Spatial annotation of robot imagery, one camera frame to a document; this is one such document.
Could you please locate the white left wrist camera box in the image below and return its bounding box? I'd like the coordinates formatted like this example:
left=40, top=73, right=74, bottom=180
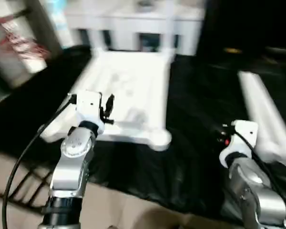
left=75, top=90, right=106, bottom=135

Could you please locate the pale blue plastic sheet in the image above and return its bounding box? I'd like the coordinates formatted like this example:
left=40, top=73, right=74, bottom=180
left=45, top=0, right=71, bottom=46

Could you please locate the black metal table frame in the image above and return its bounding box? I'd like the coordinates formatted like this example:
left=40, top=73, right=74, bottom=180
left=0, top=166, right=54, bottom=207

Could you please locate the black plastic mat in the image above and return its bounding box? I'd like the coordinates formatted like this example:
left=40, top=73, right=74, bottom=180
left=0, top=44, right=286, bottom=225

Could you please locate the black horizontal rail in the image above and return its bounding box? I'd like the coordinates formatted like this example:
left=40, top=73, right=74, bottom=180
left=264, top=46, right=286, bottom=56

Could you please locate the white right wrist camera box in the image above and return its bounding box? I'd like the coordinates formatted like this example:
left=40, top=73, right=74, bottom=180
left=219, top=120, right=259, bottom=168

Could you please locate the white plastic table top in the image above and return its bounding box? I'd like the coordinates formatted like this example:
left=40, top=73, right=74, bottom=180
left=40, top=47, right=175, bottom=152

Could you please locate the white cabinet with glass doors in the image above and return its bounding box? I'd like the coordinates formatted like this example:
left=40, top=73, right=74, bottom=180
left=62, top=0, right=204, bottom=53

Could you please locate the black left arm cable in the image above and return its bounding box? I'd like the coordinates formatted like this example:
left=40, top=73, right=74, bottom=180
left=0, top=97, right=77, bottom=229

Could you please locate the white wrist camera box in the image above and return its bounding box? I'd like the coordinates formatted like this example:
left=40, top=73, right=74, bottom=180
left=219, top=120, right=259, bottom=168
left=75, top=90, right=106, bottom=135

